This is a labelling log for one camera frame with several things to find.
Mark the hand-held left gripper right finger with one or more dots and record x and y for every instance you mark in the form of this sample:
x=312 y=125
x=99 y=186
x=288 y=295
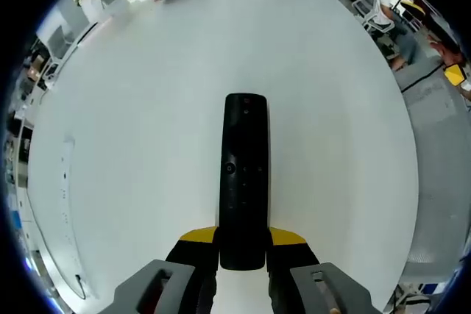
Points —
x=298 y=273

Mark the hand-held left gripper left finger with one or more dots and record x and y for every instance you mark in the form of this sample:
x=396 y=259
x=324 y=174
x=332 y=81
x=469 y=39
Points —
x=176 y=277

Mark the black remote control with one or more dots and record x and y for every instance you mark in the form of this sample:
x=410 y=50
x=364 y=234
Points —
x=244 y=189

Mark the person's left hand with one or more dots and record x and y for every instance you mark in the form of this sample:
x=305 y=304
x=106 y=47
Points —
x=333 y=310

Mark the white mesh office chair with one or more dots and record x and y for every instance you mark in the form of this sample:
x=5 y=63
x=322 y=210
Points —
x=371 y=9

